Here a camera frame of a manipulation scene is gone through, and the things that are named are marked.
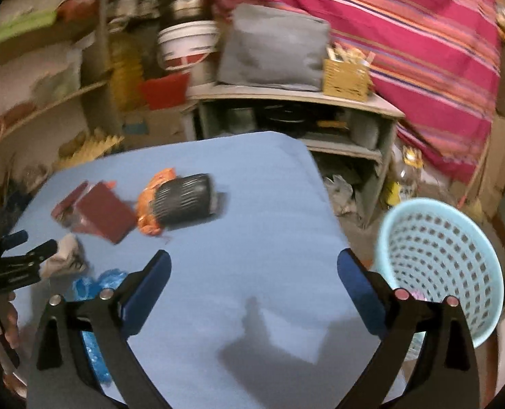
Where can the grey fabric bag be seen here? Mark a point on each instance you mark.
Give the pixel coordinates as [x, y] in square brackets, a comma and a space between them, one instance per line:
[273, 47]

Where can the stack of cardboard pieces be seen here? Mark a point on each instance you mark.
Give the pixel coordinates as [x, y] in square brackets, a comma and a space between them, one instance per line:
[497, 166]

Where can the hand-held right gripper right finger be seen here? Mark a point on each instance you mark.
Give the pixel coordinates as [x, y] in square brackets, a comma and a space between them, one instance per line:
[363, 294]

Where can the brown cardboard box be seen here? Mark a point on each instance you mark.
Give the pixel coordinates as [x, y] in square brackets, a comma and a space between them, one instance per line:
[158, 125]

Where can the clear plastic bottle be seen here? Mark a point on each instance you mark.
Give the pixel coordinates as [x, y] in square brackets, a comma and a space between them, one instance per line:
[405, 170]

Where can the black ribbed cup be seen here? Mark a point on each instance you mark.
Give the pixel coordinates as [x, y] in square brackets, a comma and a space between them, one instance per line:
[184, 198]

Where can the red plastic basket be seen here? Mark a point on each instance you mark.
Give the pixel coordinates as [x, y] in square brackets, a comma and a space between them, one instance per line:
[165, 89]

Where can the yellow egg tray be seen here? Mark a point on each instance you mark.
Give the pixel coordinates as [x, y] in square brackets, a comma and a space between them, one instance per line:
[90, 147]

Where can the blue plastic wrapper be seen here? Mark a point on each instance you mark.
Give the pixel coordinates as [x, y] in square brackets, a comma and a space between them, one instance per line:
[103, 281]

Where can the bunch of utensils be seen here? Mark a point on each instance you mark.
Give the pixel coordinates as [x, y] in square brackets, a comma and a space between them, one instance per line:
[348, 54]

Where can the steel cooking pot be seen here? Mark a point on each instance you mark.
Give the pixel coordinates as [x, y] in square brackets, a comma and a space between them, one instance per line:
[186, 2]

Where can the green plastic tray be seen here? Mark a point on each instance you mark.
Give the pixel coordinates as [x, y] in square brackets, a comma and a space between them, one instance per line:
[18, 25]

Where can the yellow utensil holder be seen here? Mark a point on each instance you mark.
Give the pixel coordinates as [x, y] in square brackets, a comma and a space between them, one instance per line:
[346, 80]

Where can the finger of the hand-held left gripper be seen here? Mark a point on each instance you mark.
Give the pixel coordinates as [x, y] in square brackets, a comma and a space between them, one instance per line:
[41, 250]
[15, 237]

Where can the person's left hand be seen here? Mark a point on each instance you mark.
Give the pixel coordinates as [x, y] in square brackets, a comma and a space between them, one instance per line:
[11, 319]

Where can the red striped cloth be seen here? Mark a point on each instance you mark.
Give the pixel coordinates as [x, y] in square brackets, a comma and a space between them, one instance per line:
[405, 51]

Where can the white plastic bucket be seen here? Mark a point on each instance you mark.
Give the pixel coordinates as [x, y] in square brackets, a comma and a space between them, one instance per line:
[188, 47]

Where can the blue tablecloth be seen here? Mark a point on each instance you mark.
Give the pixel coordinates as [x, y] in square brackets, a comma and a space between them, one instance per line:
[244, 238]

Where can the orange snack wrapper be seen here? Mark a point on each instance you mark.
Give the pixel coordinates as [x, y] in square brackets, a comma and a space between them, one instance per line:
[146, 206]

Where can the yellow oil bottle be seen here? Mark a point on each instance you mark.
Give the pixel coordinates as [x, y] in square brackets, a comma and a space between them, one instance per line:
[126, 72]

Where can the grey side table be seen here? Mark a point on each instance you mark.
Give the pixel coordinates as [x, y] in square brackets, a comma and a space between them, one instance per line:
[295, 98]

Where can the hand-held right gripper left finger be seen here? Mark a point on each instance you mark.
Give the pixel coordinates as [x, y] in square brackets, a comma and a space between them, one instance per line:
[150, 289]

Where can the wooden shelf unit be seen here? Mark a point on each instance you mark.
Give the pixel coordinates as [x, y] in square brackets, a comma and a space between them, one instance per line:
[43, 106]

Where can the light blue plastic basket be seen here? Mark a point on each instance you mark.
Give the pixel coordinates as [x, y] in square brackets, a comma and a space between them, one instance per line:
[440, 238]

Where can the small dark red packet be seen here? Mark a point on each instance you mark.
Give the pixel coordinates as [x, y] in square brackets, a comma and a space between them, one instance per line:
[66, 206]

